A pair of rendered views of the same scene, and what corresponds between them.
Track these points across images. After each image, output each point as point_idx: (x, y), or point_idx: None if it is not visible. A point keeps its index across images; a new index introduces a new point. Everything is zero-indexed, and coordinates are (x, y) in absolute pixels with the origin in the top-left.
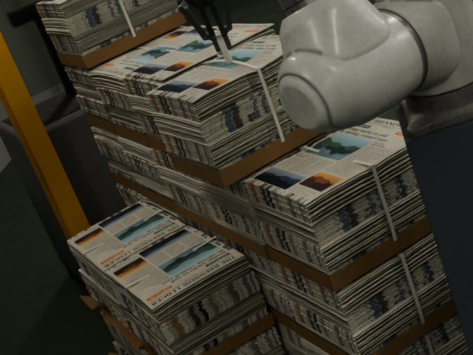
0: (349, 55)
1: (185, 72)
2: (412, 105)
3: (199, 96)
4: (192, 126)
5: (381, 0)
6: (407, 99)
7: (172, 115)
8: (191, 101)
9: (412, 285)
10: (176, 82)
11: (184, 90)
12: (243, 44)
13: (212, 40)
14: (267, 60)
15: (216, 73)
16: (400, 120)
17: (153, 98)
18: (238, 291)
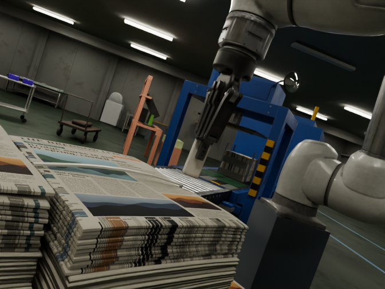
0: None
1: (52, 180)
2: (313, 213)
3: (235, 218)
4: (217, 268)
5: (334, 158)
6: (311, 210)
7: (167, 264)
8: (244, 225)
9: None
10: (101, 198)
11: (188, 212)
12: (20, 142)
13: (209, 144)
14: (160, 176)
15: (140, 187)
16: (298, 222)
17: (109, 237)
18: None
